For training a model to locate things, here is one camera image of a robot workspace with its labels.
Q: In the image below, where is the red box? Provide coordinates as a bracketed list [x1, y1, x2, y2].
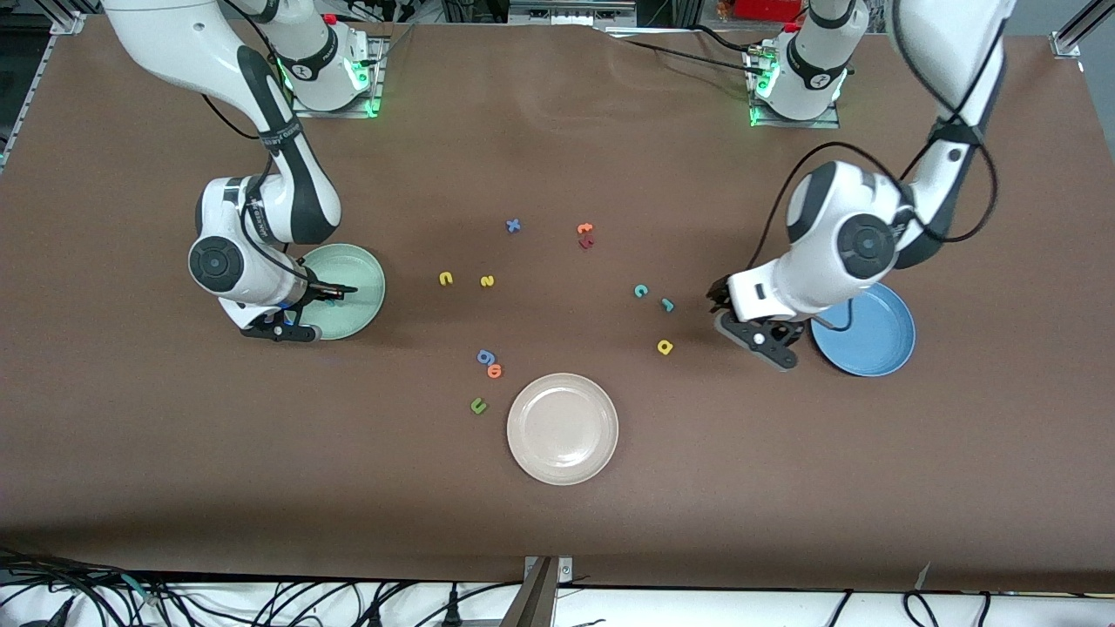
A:
[732, 0, 807, 23]

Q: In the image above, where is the black base cable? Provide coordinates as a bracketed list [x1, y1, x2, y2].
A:
[620, 37, 757, 69]
[688, 24, 767, 57]
[348, 7, 415, 69]

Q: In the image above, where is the black right arm cable loop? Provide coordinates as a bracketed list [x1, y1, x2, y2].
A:
[200, 0, 264, 140]

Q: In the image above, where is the beige plate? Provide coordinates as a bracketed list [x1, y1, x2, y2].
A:
[506, 373, 620, 486]

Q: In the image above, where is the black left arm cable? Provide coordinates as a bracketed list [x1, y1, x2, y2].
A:
[749, 17, 999, 332]

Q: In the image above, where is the grey metal post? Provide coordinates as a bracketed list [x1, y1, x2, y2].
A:
[499, 557, 558, 627]

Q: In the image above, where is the metal bracket plate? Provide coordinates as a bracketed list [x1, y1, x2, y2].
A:
[523, 556, 574, 586]

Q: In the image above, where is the light green plate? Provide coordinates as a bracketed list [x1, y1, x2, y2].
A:
[296, 243, 387, 340]

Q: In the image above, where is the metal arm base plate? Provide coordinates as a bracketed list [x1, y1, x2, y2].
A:
[745, 39, 842, 131]
[288, 33, 390, 119]

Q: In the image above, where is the blue plate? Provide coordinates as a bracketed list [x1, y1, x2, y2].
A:
[809, 280, 917, 378]

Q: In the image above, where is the silver equipment box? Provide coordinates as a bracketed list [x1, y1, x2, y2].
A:
[508, 0, 638, 27]

